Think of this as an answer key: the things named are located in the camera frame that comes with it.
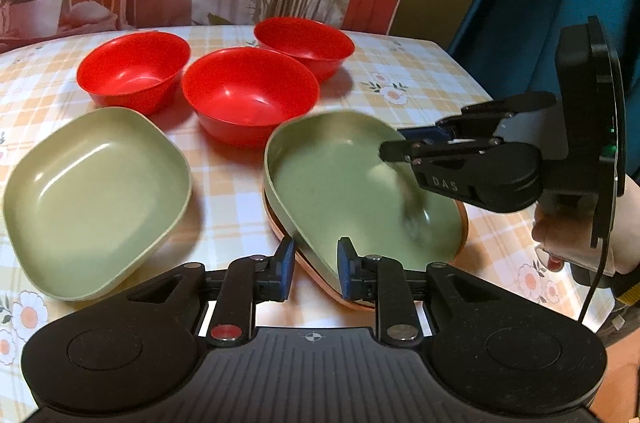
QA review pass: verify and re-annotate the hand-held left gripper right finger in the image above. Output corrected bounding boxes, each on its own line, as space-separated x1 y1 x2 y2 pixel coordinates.
336 237 501 350

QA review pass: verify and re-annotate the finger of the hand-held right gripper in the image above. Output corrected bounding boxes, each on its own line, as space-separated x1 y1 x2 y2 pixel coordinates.
397 92 558 142
378 137 503 200

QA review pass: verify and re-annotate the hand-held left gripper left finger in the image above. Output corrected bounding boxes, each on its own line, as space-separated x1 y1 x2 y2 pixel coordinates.
127 237 297 350

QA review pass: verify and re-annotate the orange plate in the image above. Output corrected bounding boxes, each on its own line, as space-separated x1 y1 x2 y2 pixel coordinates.
263 188 470 312

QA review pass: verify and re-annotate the green plate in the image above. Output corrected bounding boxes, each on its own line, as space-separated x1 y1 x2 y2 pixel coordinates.
263 110 468 299
2 106 193 302

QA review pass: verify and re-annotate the red bowl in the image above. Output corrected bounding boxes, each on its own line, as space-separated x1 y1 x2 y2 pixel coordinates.
253 17 356 82
181 47 321 148
76 31 192 114

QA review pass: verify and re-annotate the person's right forearm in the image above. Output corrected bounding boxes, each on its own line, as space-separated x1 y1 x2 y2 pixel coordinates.
602 173 640 339

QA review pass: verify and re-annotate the person's right hand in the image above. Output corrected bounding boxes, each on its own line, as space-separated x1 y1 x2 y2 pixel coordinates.
531 193 617 276

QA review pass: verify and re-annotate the checked floral tablecloth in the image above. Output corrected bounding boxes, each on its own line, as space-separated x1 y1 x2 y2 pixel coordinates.
0 25 601 369

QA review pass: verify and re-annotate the black cable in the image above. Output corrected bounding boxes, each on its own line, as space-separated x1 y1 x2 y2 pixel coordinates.
577 230 616 325

